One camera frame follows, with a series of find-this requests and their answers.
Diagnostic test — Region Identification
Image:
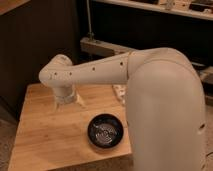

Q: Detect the wooden table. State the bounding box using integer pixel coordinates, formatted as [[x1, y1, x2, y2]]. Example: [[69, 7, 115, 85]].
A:
[[8, 84, 131, 171]]

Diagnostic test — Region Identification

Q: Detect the metal pole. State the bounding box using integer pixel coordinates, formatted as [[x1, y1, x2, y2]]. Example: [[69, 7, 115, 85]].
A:
[[86, 0, 94, 41]]

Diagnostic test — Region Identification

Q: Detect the white plastic bottle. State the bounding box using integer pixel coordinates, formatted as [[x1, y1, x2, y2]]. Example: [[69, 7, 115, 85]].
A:
[[112, 85, 126, 106]]

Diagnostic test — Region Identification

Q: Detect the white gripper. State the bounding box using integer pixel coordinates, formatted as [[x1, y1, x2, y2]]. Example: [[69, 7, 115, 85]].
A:
[[53, 86, 86, 112]]

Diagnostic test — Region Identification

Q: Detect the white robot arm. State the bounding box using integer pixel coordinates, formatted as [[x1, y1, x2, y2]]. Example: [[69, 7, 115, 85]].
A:
[[39, 48, 206, 171]]

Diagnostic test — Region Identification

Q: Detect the wooden shelf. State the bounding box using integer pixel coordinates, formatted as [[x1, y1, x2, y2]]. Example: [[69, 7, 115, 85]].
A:
[[92, 0, 213, 21]]

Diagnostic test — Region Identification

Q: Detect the black ceramic bowl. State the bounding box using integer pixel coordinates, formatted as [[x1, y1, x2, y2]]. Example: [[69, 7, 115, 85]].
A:
[[87, 113, 124, 149]]

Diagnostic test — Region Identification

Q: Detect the grey wooden beam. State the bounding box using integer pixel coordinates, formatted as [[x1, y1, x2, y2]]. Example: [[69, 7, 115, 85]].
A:
[[80, 37, 213, 84]]

